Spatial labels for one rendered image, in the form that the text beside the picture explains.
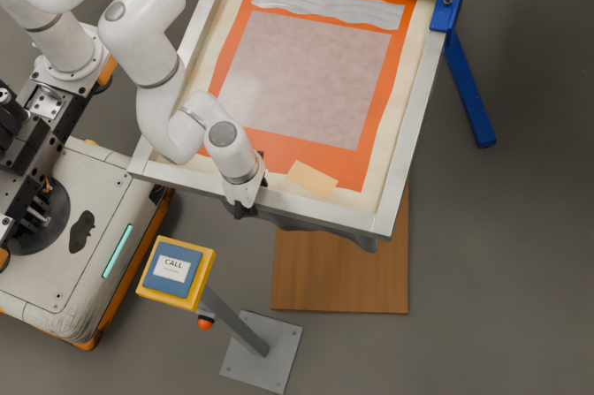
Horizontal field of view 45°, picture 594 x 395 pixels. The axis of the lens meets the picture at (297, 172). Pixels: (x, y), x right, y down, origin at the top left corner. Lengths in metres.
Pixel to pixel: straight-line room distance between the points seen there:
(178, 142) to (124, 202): 1.14
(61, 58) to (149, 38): 0.45
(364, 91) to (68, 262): 1.20
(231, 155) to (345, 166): 0.36
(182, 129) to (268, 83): 0.42
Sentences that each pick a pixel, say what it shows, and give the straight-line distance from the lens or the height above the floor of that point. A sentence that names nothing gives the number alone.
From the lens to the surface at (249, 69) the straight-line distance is 1.68.
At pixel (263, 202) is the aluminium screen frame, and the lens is 1.48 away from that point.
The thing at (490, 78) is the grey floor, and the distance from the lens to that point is 2.74.
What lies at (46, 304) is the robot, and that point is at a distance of 2.39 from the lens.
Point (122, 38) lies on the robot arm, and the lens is 1.09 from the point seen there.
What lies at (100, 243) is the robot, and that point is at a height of 0.28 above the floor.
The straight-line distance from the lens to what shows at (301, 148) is 1.56.
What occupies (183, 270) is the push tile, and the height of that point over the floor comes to 0.97.
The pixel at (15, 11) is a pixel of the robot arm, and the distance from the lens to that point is 1.42.
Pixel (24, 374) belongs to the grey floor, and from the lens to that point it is 2.69.
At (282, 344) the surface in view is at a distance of 2.41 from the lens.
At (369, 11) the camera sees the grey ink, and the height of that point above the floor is 0.96.
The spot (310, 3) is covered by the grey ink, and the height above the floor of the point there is 0.96.
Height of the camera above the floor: 2.34
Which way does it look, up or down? 65 degrees down
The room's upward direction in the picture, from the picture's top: 20 degrees counter-clockwise
